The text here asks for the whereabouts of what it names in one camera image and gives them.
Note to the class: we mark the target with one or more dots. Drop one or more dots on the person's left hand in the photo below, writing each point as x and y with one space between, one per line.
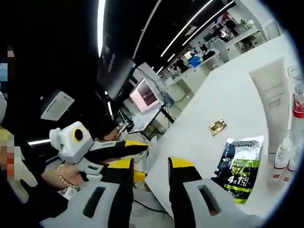
72 175

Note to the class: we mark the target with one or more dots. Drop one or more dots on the blue box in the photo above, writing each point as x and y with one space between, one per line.
195 61

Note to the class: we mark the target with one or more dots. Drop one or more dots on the silver skincare sachet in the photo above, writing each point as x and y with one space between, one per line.
152 156

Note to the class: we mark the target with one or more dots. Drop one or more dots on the computer monitor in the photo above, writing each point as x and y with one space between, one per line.
146 97

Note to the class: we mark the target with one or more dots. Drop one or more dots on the black green skincare mask packet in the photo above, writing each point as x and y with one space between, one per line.
240 166

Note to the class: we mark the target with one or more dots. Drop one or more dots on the small white skincare bottle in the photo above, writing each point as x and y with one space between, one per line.
293 166
281 164

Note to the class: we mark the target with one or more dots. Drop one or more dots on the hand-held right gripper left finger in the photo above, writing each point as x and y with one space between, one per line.
118 185

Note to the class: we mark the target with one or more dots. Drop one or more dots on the red-collared white skincare bottle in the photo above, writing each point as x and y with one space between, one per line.
298 111

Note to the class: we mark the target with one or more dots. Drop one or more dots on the white skincare tube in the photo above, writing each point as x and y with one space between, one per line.
273 102

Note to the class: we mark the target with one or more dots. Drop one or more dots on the ceiling air conditioner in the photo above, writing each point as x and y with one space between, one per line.
57 105

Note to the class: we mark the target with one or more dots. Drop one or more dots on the gold skincare sachet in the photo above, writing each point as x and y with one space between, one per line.
217 127

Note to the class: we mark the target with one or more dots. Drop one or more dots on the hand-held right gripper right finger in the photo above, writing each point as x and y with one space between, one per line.
185 190

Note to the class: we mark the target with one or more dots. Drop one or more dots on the white desk with black legs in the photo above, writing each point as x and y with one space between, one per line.
142 123

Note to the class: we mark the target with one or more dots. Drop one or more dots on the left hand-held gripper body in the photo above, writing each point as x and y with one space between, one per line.
69 145

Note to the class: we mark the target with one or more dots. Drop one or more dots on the large dark screen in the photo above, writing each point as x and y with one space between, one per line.
116 69

